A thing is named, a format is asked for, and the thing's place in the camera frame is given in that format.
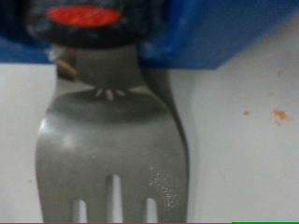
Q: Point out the silver toaster oven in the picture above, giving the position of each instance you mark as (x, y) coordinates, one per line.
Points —
(243, 171)

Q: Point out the metal spatula with blue block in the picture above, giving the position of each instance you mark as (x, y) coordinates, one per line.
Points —
(109, 146)

